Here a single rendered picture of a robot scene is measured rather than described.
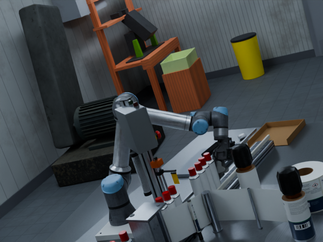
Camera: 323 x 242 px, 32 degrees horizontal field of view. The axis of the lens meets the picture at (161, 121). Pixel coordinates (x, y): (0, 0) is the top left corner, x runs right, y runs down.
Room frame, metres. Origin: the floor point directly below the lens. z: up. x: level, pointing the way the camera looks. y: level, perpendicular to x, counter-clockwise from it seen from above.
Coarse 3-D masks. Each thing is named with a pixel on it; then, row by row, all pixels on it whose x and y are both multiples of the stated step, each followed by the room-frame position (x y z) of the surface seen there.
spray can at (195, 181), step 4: (188, 168) 2.47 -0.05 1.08; (192, 168) 2.45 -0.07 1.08; (192, 172) 2.44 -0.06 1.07; (196, 172) 2.46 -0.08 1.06; (192, 176) 2.44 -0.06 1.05; (196, 176) 2.44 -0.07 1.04; (192, 180) 2.43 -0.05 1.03; (196, 180) 2.43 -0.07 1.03; (200, 180) 2.45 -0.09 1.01; (192, 184) 2.44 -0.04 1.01; (196, 184) 2.43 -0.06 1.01; (200, 184) 2.44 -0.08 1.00; (192, 188) 2.45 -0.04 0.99; (196, 188) 2.43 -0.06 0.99; (200, 188) 2.43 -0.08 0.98; (196, 192) 2.43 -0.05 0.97; (200, 192) 2.43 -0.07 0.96
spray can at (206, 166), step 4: (200, 160) 2.53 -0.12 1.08; (204, 160) 2.53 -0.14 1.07; (204, 164) 2.53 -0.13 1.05; (208, 164) 2.54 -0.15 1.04; (204, 168) 2.52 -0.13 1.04; (208, 168) 2.52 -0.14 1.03; (208, 172) 2.52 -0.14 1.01; (208, 176) 2.52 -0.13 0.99; (212, 180) 2.53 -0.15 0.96; (212, 184) 2.52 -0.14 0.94; (212, 188) 2.52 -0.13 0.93
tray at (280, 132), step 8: (296, 120) 3.25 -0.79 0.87; (304, 120) 3.21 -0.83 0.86; (264, 128) 3.34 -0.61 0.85; (272, 128) 3.34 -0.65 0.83; (280, 128) 3.29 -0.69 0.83; (288, 128) 3.24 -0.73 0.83; (296, 128) 3.10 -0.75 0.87; (256, 136) 3.24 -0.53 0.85; (264, 136) 3.24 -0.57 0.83; (272, 136) 3.19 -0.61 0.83; (280, 136) 3.15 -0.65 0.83; (288, 136) 3.01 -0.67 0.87; (248, 144) 3.15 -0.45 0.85; (280, 144) 3.03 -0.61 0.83; (288, 144) 2.99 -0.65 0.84
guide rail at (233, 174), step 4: (268, 136) 3.01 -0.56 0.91; (264, 140) 2.96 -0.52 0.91; (260, 144) 2.92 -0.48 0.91; (256, 148) 2.88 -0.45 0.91; (252, 152) 2.84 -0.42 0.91; (256, 152) 2.87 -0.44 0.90; (252, 156) 2.83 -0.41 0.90; (236, 168) 2.69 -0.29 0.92; (232, 172) 2.66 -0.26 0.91; (228, 176) 2.63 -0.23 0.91; (232, 176) 2.63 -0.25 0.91; (228, 180) 2.60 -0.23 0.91; (224, 184) 2.56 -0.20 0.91; (220, 188) 2.53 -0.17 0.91
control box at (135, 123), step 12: (120, 108) 2.42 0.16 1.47; (132, 108) 2.34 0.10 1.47; (144, 108) 2.30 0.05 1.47; (120, 120) 2.39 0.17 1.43; (132, 120) 2.28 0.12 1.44; (144, 120) 2.30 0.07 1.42; (132, 132) 2.28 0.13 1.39; (144, 132) 2.29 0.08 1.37; (132, 144) 2.32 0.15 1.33; (144, 144) 2.29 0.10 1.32; (156, 144) 2.30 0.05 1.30
